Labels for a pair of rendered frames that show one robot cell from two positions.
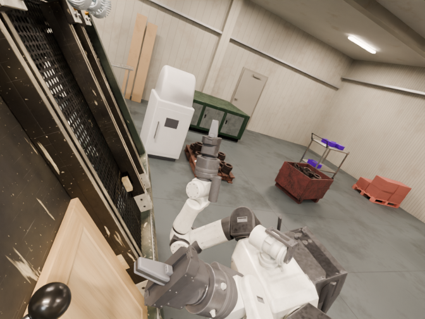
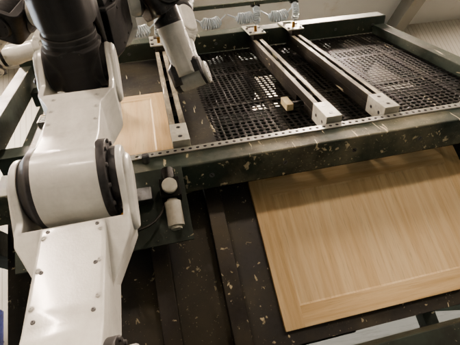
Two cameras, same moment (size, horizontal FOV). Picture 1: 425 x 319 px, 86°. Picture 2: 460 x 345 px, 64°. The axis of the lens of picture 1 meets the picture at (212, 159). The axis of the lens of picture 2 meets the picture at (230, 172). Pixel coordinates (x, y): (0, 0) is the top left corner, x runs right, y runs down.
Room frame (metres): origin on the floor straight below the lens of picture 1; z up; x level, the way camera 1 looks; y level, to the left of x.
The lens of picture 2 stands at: (1.12, -1.04, 0.34)
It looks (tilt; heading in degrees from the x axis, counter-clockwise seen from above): 21 degrees up; 106
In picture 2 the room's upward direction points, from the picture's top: 13 degrees counter-clockwise
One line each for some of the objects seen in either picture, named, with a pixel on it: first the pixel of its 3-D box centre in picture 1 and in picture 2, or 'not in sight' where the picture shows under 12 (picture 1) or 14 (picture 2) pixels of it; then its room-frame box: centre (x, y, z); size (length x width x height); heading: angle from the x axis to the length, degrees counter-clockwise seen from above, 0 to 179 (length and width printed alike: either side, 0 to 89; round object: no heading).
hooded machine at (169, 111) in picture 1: (168, 113); not in sight; (4.08, 1.06, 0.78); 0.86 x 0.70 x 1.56; 25
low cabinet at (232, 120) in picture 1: (204, 111); not in sight; (7.36, 0.81, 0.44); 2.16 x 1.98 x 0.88; 116
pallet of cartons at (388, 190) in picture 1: (381, 188); not in sight; (6.81, -5.04, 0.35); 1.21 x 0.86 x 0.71; 116
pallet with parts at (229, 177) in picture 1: (209, 156); not in sight; (4.31, 0.07, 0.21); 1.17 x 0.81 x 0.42; 27
